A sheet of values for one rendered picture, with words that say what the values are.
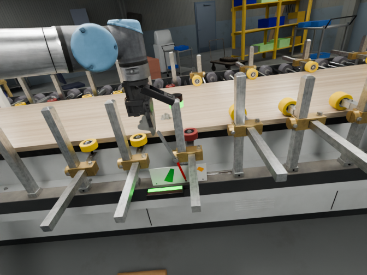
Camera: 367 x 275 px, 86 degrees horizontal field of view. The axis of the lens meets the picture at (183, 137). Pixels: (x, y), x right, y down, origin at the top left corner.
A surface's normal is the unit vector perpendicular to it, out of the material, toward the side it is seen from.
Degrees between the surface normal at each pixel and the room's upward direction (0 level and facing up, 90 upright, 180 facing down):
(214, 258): 0
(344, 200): 90
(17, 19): 90
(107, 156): 90
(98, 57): 90
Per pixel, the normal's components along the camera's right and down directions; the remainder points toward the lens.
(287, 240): -0.11, -0.86
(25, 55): 0.51, 0.45
